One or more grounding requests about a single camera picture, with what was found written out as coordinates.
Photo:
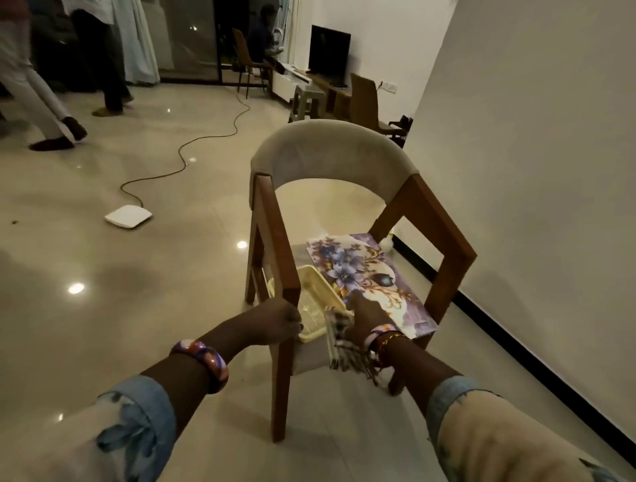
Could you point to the person's left hand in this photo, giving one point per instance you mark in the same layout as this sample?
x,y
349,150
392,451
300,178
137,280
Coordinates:
x,y
273,323

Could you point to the person's right hand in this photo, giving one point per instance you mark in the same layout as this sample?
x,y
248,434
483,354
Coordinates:
x,y
367,315

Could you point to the striped cloth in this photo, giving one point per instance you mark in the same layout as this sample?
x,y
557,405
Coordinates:
x,y
343,347

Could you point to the floral placemat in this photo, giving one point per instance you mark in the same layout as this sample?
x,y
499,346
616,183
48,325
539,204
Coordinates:
x,y
362,268

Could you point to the person's right forearm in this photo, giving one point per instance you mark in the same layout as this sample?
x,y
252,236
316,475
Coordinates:
x,y
472,427

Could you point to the person's left forearm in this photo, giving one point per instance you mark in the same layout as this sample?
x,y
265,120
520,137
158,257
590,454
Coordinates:
x,y
124,427

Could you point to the white purple bangle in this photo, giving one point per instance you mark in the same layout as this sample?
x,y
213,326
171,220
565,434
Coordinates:
x,y
377,331

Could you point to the cream plastic basket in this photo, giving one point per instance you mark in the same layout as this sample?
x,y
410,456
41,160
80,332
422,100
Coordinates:
x,y
313,293

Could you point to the white spray bottle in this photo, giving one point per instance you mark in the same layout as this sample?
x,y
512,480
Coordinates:
x,y
386,244

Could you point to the orange purple bangle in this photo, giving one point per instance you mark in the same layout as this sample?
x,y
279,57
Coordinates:
x,y
203,357

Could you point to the wooden beige armchair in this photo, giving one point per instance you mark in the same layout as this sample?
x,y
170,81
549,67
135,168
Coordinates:
x,y
333,149

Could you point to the white flat floor box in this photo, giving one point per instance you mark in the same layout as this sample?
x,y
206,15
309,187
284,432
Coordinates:
x,y
128,216

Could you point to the wooden side chair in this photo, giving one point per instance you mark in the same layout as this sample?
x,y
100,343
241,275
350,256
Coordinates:
x,y
243,54
365,102

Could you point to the wooden stool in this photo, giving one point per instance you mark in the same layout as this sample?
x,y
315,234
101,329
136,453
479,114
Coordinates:
x,y
305,99

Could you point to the white wooden tv console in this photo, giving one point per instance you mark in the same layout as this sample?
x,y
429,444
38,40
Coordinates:
x,y
298,82

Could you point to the black television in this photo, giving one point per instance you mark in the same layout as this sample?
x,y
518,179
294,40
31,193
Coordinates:
x,y
329,52

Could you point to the glass sliding door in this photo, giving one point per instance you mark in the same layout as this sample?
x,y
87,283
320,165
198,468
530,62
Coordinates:
x,y
189,39

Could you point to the light curtain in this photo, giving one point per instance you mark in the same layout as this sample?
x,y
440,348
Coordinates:
x,y
288,22
136,44

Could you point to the white wall socket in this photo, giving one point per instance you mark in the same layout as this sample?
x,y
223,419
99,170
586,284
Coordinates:
x,y
388,87

